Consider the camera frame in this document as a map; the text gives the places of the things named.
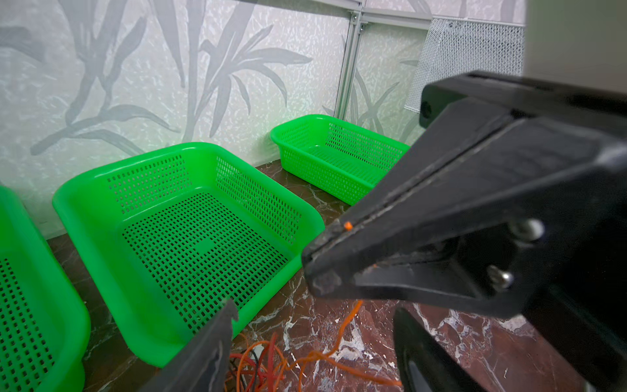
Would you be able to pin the green plastic basket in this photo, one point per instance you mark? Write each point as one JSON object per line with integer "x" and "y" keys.
{"x": 45, "y": 326}
{"x": 169, "y": 236}
{"x": 338, "y": 157}

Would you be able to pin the middle green plastic basket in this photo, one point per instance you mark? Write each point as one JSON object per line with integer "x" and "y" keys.
{"x": 169, "y": 236}

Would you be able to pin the right green plastic basket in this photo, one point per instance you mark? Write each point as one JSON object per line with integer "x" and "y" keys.
{"x": 338, "y": 157}

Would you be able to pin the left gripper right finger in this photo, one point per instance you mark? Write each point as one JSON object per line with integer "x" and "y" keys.
{"x": 423, "y": 364}

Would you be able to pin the white wire mesh basket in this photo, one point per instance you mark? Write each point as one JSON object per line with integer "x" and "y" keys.
{"x": 455, "y": 46}

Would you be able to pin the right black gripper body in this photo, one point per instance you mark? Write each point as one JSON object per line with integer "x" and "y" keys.
{"x": 513, "y": 202}

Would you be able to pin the left green plastic basket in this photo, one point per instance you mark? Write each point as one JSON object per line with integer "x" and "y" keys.
{"x": 45, "y": 326}

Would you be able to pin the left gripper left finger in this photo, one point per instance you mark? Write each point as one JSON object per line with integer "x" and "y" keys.
{"x": 202, "y": 364}

